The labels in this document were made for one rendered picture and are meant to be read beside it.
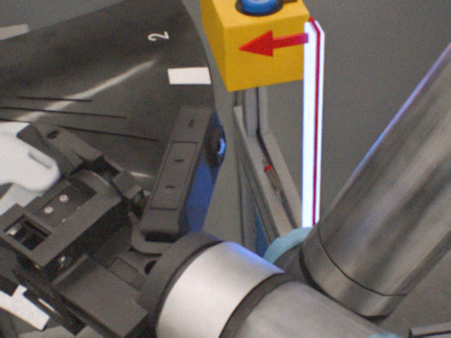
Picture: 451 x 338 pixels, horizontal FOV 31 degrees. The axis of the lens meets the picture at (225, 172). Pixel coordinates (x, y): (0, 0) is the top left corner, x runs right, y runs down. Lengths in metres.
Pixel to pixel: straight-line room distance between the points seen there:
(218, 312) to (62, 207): 0.13
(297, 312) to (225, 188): 1.31
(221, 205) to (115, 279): 1.29
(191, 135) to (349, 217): 0.11
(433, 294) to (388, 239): 1.56
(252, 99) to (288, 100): 0.56
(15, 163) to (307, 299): 0.22
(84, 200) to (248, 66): 0.47
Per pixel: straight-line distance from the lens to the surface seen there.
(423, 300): 2.02
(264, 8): 0.92
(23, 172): 0.53
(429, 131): 0.45
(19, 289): 0.74
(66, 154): 0.50
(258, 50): 0.66
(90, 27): 0.70
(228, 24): 0.90
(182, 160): 0.51
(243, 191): 1.18
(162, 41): 0.67
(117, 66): 0.65
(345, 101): 1.65
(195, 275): 0.43
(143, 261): 0.47
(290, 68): 0.95
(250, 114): 1.06
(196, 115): 0.53
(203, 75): 0.65
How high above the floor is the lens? 1.53
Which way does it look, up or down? 41 degrees down
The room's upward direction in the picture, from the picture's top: 4 degrees counter-clockwise
